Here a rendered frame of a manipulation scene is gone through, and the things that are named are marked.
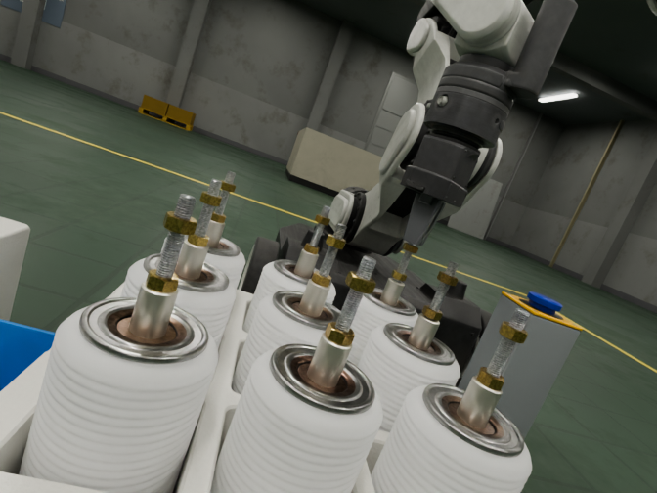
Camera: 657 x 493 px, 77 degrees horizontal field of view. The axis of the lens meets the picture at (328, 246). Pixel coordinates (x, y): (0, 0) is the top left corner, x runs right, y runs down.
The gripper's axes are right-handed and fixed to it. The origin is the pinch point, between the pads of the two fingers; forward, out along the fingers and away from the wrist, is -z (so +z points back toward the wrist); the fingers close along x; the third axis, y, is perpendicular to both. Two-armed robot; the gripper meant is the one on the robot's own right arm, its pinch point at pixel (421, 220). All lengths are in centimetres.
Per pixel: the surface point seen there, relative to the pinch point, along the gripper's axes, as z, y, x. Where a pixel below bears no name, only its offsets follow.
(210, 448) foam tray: -18.4, -1.9, -29.4
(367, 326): -13.9, -0.3, -4.8
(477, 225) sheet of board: -5, 214, 1146
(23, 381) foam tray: -18.4, 9.6, -36.1
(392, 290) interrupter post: -9.4, -0.3, -1.0
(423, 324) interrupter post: -8.8, -7.5, -10.1
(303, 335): -11.8, -0.9, -20.5
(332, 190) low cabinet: -28, 290, 466
